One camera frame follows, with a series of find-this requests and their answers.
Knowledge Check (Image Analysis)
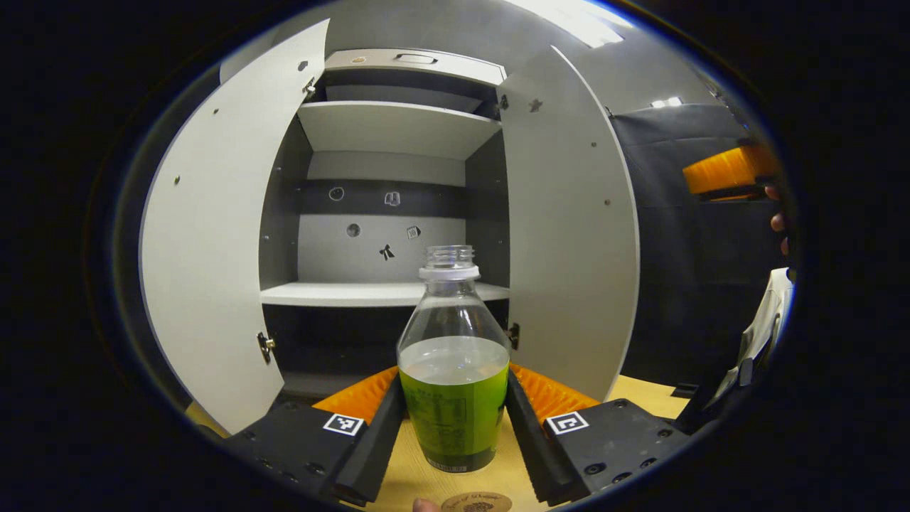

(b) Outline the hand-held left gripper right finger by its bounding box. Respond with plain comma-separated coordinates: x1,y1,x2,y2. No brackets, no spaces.
505,362,694,508

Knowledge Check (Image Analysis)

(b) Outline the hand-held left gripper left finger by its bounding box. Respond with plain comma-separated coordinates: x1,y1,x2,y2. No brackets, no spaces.
223,366,408,508

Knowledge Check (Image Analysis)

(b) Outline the round brown coaster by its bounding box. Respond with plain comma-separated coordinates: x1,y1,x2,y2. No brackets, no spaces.
441,492,513,512

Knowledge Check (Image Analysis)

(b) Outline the green label clear bottle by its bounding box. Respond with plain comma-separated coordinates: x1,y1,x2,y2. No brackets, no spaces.
397,245,511,474

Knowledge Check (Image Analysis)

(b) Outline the white cabinet door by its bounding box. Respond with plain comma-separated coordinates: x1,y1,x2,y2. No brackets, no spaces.
140,20,331,434
498,46,641,402

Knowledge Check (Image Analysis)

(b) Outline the gray cabinet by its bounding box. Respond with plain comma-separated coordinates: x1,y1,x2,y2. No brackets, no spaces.
259,48,513,399

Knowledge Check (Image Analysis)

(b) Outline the white cabinet shelf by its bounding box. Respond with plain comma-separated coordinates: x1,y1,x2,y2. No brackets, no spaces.
297,101,502,161
261,281,510,308

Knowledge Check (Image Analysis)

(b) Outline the black backdrop cloth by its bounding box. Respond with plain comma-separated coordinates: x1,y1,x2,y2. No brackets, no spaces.
611,103,783,388

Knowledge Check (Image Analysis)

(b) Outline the person's white garment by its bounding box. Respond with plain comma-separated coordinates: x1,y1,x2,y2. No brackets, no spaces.
711,267,796,410

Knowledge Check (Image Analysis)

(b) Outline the white drawer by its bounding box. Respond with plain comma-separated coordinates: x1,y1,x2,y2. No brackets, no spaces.
323,48,507,86

